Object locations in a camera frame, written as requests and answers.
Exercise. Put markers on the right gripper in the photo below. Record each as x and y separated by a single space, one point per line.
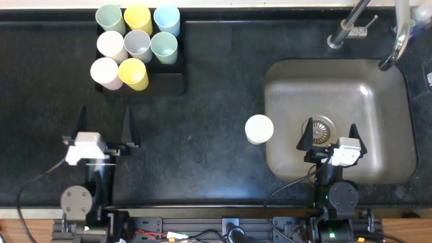
317 156

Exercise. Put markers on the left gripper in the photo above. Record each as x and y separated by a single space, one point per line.
119 148

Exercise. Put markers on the pale pink cup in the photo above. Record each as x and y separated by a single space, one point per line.
104 71

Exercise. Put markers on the yellow cup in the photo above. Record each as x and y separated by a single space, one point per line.
132 71
137 17

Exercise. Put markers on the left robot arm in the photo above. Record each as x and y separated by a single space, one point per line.
91 199

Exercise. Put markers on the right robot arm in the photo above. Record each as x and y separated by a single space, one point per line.
341 199

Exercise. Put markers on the steel sink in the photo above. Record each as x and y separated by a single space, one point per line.
371 101

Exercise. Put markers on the black tray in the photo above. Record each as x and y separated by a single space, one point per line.
167 83

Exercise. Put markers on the white cup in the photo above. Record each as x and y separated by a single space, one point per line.
258 129
110 44

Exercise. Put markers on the grey cup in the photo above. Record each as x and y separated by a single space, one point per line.
137 44

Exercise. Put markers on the green cup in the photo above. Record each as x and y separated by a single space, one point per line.
109 17
164 46

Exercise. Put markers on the clear plastic container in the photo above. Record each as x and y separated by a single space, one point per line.
428 76

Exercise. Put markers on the steel tap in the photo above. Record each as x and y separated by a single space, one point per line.
401 37

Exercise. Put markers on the blue cup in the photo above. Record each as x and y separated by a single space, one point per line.
167 18

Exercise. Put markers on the blue soap bottle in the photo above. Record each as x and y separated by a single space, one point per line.
417 29

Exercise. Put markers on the mounting rail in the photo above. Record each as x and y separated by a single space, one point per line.
202 229

